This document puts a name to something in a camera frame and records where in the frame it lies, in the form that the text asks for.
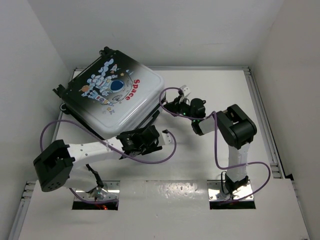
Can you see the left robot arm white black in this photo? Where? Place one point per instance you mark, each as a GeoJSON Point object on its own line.
{"type": "Point", "coordinates": [67, 165]}

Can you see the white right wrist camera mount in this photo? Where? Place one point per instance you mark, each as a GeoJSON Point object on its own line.
{"type": "Point", "coordinates": [184, 91]}

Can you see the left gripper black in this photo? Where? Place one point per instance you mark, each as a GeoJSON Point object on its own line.
{"type": "Point", "coordinates": [153, 146]}

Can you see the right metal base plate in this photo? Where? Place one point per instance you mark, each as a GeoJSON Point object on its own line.
{"type": "Point", "coordinates": [218, 194]}

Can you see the grey lined suitcase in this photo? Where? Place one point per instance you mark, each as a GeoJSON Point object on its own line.
{"type": "Point", "coordinates": [114, 94]}

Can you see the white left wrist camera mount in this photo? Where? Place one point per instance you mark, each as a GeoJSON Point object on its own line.
{"type": "Point", "coordinates": [165, 139]}

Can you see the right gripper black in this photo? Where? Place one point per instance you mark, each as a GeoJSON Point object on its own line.
{"type": "Point", "coordinates": [175, 106]}

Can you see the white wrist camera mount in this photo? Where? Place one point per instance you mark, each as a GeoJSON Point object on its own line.
{"type": "Point", "coordinates": [184, 91]}
{"type": "Point", "coordinates": [165, 139]}

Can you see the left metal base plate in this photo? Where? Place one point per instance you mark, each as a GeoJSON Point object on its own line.
{"type": "Point", "coordinates": [110, 192]}

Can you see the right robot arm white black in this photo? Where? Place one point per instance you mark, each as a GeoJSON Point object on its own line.
{"type": "Point", "coordinates": [236, 128]}

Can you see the metal base plate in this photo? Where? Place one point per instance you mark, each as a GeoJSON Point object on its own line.
{"type": "Point", "coordinates": [110, 192]}
{"type": "Point", "coordinates": [218, 194]}

